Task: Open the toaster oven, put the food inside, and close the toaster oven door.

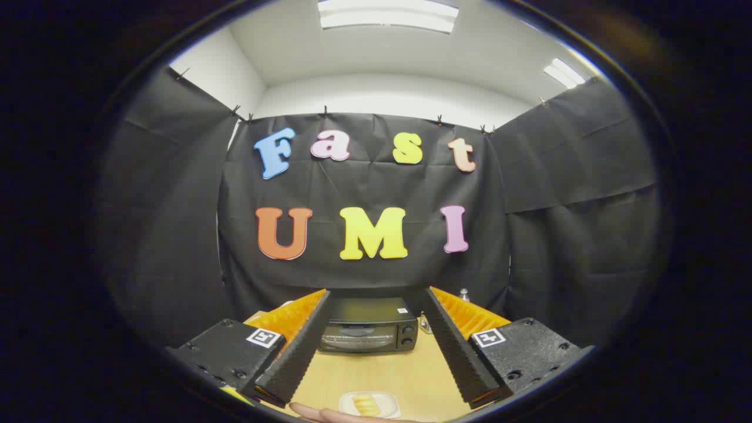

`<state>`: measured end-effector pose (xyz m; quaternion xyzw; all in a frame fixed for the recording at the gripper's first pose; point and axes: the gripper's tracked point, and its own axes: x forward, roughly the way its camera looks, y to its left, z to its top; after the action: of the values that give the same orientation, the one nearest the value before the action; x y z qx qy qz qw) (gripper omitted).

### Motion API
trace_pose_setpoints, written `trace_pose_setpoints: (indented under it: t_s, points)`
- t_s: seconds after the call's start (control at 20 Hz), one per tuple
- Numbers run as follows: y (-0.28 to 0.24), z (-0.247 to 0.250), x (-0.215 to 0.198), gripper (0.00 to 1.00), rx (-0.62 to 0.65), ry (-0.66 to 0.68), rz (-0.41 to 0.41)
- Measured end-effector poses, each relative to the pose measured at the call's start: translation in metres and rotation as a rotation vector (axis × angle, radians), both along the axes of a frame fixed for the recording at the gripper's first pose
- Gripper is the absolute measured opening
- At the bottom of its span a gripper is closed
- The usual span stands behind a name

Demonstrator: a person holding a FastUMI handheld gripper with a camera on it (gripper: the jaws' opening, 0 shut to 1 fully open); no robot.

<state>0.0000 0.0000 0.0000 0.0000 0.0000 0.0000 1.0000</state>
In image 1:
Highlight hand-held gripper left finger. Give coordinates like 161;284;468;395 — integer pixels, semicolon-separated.
166;288;331;409

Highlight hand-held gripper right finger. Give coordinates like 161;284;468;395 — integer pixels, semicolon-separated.
422;286;595;410

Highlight black toaster oven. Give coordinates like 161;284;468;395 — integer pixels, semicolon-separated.
319;297;419;354

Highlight yellow bread roll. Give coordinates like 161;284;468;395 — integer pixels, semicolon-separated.
352;394;381;417

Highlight white square plate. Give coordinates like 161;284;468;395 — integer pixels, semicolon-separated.
339;391;402;419

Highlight black backdrop cloth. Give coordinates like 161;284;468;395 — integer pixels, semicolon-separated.
97;65;662;353

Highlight small ceiling light panel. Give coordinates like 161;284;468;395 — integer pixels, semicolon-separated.
543;58;587;90

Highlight large ceiling light panel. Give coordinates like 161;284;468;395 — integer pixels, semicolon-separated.
317;0;460;34

